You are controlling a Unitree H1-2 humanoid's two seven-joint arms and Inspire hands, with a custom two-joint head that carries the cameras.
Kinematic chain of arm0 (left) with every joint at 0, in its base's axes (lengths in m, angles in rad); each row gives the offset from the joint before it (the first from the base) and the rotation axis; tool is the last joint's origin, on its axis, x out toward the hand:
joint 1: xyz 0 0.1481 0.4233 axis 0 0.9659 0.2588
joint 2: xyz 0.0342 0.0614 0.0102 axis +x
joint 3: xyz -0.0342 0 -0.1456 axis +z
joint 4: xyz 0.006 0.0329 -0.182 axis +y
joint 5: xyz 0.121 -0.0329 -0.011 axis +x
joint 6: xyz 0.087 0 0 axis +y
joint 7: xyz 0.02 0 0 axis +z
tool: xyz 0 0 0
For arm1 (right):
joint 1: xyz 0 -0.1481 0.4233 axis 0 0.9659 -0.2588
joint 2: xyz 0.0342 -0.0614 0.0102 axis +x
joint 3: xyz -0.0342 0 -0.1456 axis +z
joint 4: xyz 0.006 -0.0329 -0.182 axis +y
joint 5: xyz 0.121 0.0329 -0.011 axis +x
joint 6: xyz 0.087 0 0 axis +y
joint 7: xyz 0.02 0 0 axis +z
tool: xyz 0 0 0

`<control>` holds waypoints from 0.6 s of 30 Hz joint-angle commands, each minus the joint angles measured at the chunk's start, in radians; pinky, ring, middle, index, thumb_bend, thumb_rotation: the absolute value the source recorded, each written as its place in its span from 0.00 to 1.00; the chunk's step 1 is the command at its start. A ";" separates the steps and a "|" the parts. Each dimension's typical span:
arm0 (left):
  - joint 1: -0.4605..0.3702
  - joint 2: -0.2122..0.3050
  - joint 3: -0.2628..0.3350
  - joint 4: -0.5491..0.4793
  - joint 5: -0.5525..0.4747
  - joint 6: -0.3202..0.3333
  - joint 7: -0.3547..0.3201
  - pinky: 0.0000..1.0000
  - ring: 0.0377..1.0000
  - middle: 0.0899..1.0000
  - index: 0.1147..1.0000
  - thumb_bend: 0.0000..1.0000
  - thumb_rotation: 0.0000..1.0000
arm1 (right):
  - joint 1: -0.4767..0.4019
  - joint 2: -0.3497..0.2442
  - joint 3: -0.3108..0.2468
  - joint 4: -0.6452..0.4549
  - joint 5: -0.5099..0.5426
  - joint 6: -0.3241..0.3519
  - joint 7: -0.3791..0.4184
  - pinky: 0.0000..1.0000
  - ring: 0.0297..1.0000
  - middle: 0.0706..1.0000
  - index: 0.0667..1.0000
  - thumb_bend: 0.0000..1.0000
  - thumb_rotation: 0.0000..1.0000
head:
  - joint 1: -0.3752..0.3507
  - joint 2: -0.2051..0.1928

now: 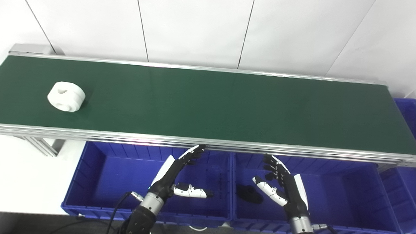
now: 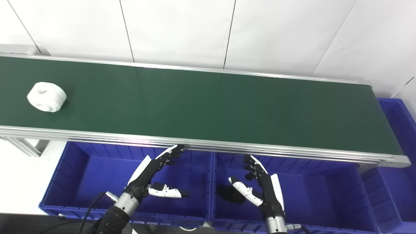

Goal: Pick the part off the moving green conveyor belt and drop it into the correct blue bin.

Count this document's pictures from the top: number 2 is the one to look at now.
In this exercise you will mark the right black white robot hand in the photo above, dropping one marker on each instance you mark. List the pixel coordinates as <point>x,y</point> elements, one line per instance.
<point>268,191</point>

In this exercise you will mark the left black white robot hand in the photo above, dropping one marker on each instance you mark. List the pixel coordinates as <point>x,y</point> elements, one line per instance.
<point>146,177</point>

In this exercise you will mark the white round plastic part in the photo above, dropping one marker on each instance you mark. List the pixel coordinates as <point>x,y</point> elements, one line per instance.
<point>46,97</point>

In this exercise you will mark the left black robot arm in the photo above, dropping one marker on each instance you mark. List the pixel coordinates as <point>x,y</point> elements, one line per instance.
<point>115,216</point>

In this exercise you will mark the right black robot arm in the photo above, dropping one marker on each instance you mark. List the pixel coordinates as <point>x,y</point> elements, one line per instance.
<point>275,226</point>

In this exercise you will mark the black part in bin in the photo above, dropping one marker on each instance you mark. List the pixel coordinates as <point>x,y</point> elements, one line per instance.
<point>230,194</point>

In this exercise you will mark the blue plastic bin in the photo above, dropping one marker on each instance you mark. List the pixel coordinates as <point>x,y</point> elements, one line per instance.
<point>398,182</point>
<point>97,182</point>
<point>312,195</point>

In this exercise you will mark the green conveyor belt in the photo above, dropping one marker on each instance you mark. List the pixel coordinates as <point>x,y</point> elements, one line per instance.
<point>227,148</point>
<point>208,107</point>

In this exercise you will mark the aluminium conveyor leg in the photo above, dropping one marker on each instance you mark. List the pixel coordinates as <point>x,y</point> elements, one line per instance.
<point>22,144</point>

